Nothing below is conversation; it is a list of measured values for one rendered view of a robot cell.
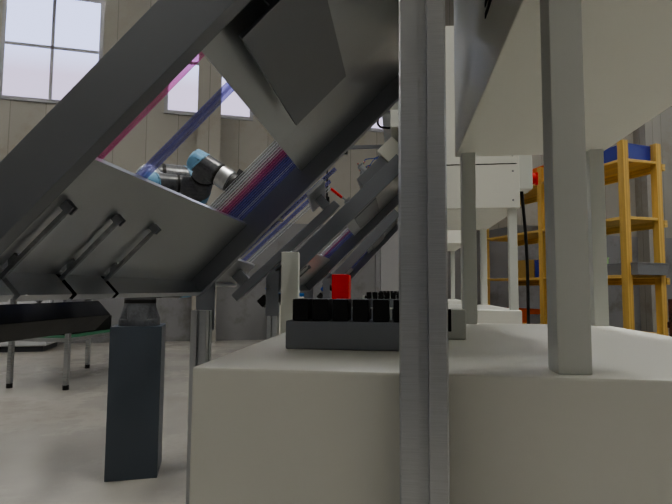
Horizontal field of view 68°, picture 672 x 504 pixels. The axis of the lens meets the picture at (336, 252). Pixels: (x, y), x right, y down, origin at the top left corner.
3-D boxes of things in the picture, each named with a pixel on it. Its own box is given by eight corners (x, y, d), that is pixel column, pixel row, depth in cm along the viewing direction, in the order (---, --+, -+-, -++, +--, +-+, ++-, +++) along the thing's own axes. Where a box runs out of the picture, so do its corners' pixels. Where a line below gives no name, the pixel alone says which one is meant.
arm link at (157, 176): (130, 159, 200) (146, 165, 158) (159, 162, 206) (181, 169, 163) (128, 187, 202) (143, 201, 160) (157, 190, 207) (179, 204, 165)
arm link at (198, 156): (196, 162, 171) (201, 143, 165) (223, 180, 170) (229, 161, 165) (182, 172, 165) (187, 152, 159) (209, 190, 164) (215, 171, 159)
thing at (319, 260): (275, 286, 197) (270, 280, 198) (306, 287, 263) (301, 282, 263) (309, 252, 197) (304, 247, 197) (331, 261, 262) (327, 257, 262)
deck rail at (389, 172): (276, 293, 195) (265, 281, 196) (277, 293, 197) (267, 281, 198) (407, 164, 192) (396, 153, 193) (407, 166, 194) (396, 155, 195)
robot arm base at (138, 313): (114, 326, 184) (116, 299, 185) (121, 323, 199) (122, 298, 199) (158, 326, 188) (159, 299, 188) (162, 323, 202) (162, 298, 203)
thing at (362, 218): (346, 225, 196) (337, 215, 196) (359, 241, 261) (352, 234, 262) (407, 165, 194) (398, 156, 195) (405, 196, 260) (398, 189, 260)
